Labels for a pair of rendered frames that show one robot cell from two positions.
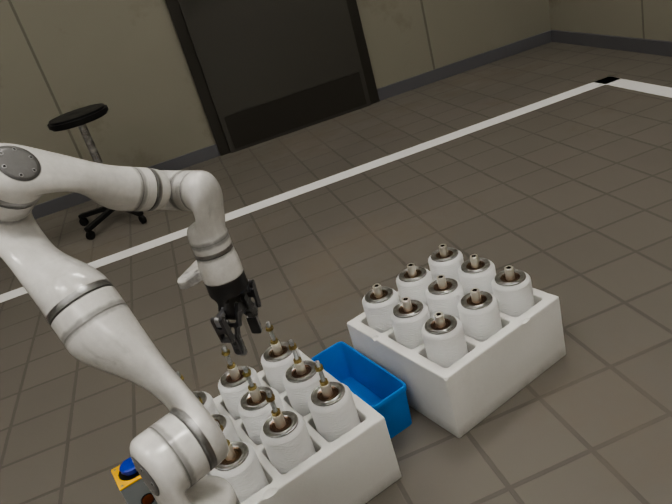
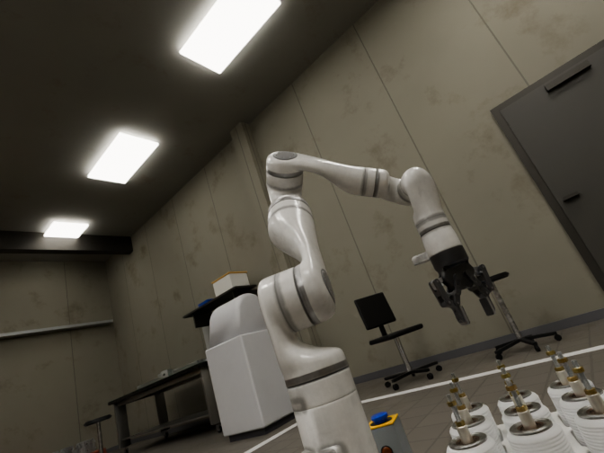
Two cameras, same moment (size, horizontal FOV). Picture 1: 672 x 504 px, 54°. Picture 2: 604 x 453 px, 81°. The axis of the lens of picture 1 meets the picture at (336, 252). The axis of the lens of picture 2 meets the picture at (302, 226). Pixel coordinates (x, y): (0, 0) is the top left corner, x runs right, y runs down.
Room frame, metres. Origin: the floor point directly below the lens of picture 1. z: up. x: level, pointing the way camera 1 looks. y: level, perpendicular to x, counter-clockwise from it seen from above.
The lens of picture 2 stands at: (0.32, -0.14, 0.50)
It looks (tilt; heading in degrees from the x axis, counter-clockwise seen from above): 19 degrees up; 44
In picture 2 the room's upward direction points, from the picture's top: 19 degrees counter-clockwise
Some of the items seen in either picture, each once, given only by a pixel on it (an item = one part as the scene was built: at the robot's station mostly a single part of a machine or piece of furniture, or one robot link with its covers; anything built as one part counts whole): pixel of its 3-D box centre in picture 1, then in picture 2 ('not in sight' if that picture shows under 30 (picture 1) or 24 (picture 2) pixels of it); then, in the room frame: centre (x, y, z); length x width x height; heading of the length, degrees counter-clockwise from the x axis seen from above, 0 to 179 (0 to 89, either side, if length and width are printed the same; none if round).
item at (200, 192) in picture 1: (202, 212); (421, 200); (1.08, 0.20, 0.74); 0.09 x 0.07 x 0.15; 47
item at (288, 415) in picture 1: (280, 424); (530, 427); (1.08, 0.21, 0.25); 0.08 x 0.08 x 0.01
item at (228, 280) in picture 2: not in sight; (231, 284); (3.14, 4.47, 1.84); 0.45 x 0.37 x 0.25; 100
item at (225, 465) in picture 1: (230, 456); (467, 441); (1.03, 0.32, 0.25); 0.08 x 0.08 x 0.01
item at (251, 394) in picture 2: not in sight; (252, 359); (2.41, 3.23, 0.65); 0.73 x 0.62 x 1.31; 8
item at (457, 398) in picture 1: (454, 338); not in sight; (1.42, -0.23, 0.09); 0.39 x 0.39 x 0.18; 28
